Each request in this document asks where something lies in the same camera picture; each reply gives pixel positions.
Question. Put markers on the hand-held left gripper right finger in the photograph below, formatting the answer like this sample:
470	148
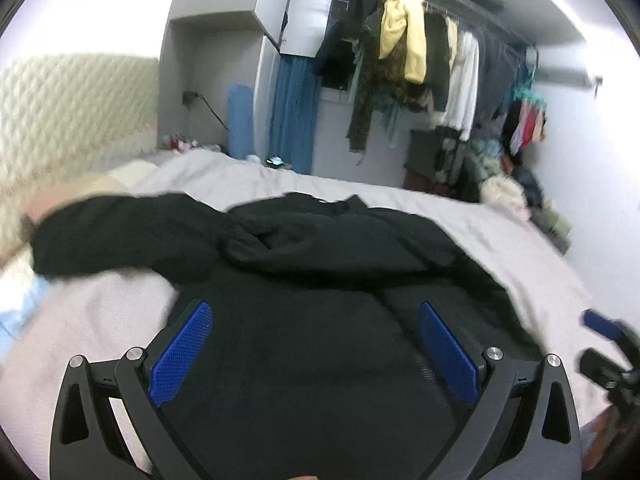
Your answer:
447	355

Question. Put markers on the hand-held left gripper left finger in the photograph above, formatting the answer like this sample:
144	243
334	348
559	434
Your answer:
182	355

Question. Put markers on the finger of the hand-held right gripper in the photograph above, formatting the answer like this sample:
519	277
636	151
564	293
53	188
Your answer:
600	321
595	365

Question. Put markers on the black sweater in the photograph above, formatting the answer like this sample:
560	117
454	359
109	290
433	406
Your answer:
300	260

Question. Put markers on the pile of clothes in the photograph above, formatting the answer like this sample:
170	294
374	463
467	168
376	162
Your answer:
537	190

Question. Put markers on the metal clothes rack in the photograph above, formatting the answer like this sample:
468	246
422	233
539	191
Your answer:
450	7

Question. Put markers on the bed with grey blanket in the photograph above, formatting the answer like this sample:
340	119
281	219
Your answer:
450	210

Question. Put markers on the cream fluffy garment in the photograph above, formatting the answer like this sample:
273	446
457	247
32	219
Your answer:
502	192

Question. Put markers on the light blue cloth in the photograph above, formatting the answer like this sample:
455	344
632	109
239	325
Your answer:
15	320

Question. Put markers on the cream pillow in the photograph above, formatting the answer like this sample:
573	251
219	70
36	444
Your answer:
132	176

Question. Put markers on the pink floral pillow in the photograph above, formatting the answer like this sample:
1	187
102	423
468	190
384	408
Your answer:
60	200

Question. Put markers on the dark dresser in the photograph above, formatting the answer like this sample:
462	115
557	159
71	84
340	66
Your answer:
425	155

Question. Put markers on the small hanging colourful garments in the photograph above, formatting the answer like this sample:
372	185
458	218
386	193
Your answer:
522	125

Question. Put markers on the small device with screen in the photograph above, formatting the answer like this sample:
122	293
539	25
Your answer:
276	162

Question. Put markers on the teal scarf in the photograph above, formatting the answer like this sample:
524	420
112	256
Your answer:
391	122

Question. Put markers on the green clip hanger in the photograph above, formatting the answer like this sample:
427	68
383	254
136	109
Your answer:
527	91

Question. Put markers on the white air conditioner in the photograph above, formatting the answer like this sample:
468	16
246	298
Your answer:
565	72

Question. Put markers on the cream quilted headboard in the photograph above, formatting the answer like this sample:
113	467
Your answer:
75	110

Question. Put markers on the blue curtain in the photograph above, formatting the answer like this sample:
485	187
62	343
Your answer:
295	110

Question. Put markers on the dark grey hanging coats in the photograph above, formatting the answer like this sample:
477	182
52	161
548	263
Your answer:
500	70

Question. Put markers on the white hanging garment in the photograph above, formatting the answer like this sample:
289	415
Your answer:
462	85

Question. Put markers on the brown patterned garment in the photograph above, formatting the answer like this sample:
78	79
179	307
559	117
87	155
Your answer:
370	85

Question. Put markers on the cream striped shirt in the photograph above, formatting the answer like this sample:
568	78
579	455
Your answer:
451	40

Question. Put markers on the black hanging jacket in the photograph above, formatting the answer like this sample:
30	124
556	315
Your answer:
345	50

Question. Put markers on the yellow hoodie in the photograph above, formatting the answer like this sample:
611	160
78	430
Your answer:
400	30

